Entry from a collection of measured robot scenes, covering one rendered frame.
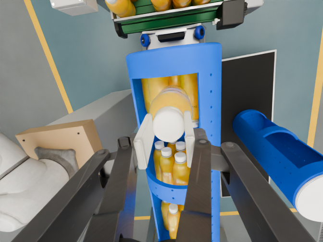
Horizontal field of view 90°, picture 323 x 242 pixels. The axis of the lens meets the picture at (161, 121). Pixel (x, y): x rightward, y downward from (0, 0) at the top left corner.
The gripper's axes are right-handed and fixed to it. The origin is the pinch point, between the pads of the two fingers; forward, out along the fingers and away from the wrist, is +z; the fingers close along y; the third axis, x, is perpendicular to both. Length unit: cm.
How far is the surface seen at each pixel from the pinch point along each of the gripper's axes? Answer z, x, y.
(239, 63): 133, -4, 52
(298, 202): 43, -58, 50
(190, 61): 25.0, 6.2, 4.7
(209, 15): 58, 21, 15
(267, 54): 133, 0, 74
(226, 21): 48, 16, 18
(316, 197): 43, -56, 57
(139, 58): 26.8, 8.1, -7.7
